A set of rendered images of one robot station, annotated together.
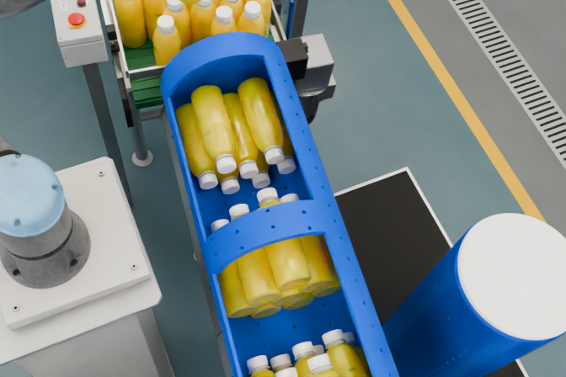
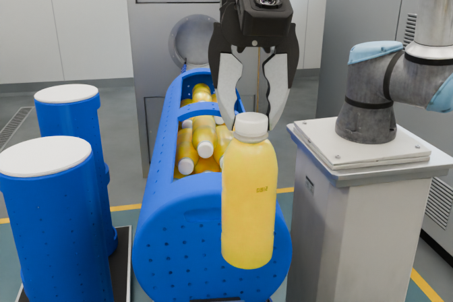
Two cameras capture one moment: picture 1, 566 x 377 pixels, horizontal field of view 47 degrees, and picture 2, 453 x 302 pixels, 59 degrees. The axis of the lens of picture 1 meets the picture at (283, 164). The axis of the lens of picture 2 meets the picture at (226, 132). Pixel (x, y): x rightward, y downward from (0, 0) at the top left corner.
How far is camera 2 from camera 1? 1.61 m
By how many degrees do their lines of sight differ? 94
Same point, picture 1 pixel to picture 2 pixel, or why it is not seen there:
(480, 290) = (80, 149)
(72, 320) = not seen: hidden behind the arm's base
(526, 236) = (19, 164)
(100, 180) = (337, 154)
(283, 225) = (205, 104)
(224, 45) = (215, 179)
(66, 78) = not seen: outside the picture
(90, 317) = not seen: hidden behind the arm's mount
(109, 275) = (319, 121)
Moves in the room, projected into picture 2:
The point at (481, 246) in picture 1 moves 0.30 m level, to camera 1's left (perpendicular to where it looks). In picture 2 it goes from (57, 163) to (144, 182)
